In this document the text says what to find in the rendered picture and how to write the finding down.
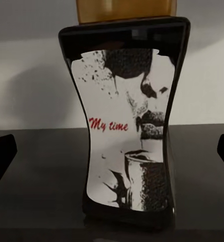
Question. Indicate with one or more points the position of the shelf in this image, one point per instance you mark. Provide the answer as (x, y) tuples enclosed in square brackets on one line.
[(41, 191)]

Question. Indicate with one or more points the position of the bottle of coffee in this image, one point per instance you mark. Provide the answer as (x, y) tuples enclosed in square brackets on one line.
[(125, 59)]

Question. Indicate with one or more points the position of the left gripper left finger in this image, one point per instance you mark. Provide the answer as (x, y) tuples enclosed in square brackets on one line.
[(8, 150)]

